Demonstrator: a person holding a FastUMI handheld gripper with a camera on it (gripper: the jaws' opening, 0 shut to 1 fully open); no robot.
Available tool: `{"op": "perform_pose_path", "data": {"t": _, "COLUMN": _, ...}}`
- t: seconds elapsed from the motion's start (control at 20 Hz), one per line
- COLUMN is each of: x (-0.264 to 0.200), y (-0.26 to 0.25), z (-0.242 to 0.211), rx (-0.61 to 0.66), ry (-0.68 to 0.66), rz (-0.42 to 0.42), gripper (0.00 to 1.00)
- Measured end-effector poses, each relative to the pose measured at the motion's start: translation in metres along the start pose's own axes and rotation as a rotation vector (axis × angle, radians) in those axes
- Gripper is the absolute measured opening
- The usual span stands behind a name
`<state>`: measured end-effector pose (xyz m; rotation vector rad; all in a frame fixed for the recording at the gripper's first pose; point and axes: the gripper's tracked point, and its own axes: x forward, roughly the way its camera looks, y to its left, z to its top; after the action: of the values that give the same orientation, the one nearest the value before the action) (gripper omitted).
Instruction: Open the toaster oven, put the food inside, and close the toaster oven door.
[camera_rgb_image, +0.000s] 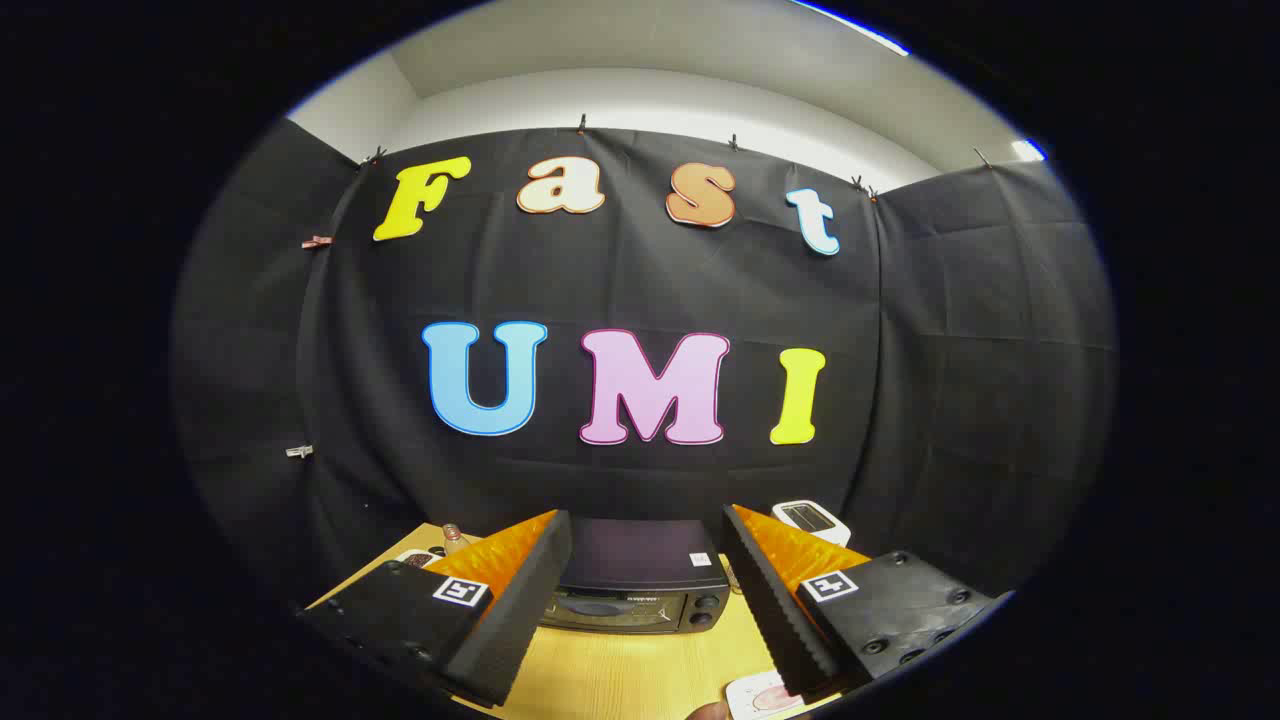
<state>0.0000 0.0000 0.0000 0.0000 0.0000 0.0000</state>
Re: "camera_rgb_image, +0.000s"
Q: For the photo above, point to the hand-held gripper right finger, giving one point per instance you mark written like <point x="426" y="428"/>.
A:
<point x="775" y="610"/>

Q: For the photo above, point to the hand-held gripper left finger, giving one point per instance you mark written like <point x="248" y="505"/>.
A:
<point x="520" y="600"/>

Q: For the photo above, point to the white square plate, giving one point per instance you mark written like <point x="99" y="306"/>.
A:
<point x="745" y="692"/>

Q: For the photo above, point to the pink round meat slice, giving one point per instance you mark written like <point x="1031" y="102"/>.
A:
<point x="772" y="699"/>

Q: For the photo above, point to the black toaster oven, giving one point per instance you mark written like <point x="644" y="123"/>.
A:
<point x="640" y="558"/>

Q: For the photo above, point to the white bread toaster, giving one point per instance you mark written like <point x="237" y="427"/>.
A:
<point x="812" y="518"/>

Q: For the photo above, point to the clear plastic water bottle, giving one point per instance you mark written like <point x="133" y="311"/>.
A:
<point x="454" y="541"/>

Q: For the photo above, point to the white snack packet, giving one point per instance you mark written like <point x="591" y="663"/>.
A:
<point x="416" y="557"/>

